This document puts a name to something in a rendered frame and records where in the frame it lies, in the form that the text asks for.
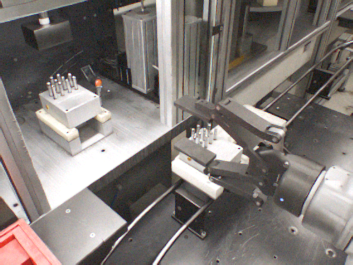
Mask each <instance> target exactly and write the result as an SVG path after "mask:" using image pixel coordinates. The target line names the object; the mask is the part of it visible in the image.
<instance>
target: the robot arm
mask: <svg viewBox="0 0 353 265"><path fill-rule="evenodd" d="M174 106H175V107H177V108H179V109H180V110H184V111H186V112H188V113H189V114H191V115H193V116H195V117H197V118H199V119H201V120H203V121H204V122H207V123H211V122H212V121H215V123H216V124H218V125H219V126H220V127H221V128H222V129H223V130H224V131H226V133H227V134H228V135H229V136H231V137H232V138H233V139H234V140H235V141H236V142H237V144H238V145H240V146H241V147H242V148H243V149H244V154H245V155H246V156H247V157H248V158H249V159H248V160H249V164H245V163H238V162H231V161H226V160H215V158H216V154H215V153H214V152H212V151H211V150H208V149H207V148H204V147H203V146H201V145H199V144H197V143H195V142H193V141H192V140H191V139H188V138H187V137H183V138H182V139H181V140H179V141H178V142H177V143H175V144H174V148H175V149H177V150H178V151H179V152H181V153H183V154H184V155H187V156H188V157H190V158H191V159H192V160H194V161H195V162H197V163H199V164H200V165H202V166H203V167H205V169H203V173H204V174H205V175H207V174H210V176H209V180H210V181H211V182H212V183H215V184H217V185H219V186H221V187H223V188H225V189H227V190H229V191H231V192H235V193H237V194H239V195H241V196H243V197H245V198H247V199H249V200H250V201H252V202H253V203H254V204H255V205H257V206H258V207H262V205H263V203H264V202H266V200H267V199H268V198H269V197H273V198H274V203H275V204H276V205H277V206H279V207H281V208H282V209H284V210H286V211H287V212H289V213H290V214H293V215H294V216H296V217H298V218H299V217H300V216H301V215H304V216H303V219H302V221H301V224H302V226H303V227H304V228H306V229H307V230H309V231H311V232H313V233H314V234H315V235H318V236H319V237H321V238H322V239H324V240H326V241H327V242H330V243H331V244H332V245H333V246H334V247H336V248H338V249H341V250H343V251H344V252H345V253H348V256H347V259H346V261H345V264H344V265H353V172H351V171H349V170H346V169H344V168H342V167H340V166H338V165H332V166H331V167H330V168H329V170H328V171H327V172H326V171H325V169H326V166H325V165H322V164H320V163H318V162H316V161H314V160H312V159H310V158H308V157H307V156H304V155H293V154H291V153H290V152H289V151H288V150H287V149H286V148H285V147H284V136H285V135H287V133H288V130H287V129H286V128H285V127H284V126H280V125H277V124H271V123H270V122H268V121H266V120H265V119H264V118H262V117H260V116H259V115H257V114H256V113H254V112H252V111H251V110H248V109H247V108H246V107H244V106H243V105H241V104H240V103H238V102H237V101H236V100H233V99H231V98H229V97H225V99H223V100H221V101H219V102H218V103H217V104H213V103H211V102H209V101H207V100H204V99H200V100H198V99H196V98H192V97H190V96H188V95H184V96H182V97H180V98H178V99H177V100H175V101H174ZM222 115H223V117H222ZM269 144H271V146H269ZM257 146H259V147H258V148H257V149H256V150H255V151H254V150H253V149H254V148H255V147H257ZM219 177H221V178H219Z"/></svg>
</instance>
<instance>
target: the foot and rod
mask: <svg viewBox="0 0 353 265"><path fill-rule="evenodd" d="M37 14H38V17H39V20H35V21H31V22H28V23H24V24H22V25H20V27H21V29H22V32H23V35H24V38H25V43H26V44H28V45H29V46H31V47H33V48H34V49H37V50H44V49H46V48H49V47H53V46H56V45H59V44H62V43H64V42H68V41H70V40H72V35H71V27H70V24H69V20H65V19H63V18H60V17H58V16H56V15H54V16H50V17H49V16H48V14H47V11H44V12H41V13H37Z"/></svg>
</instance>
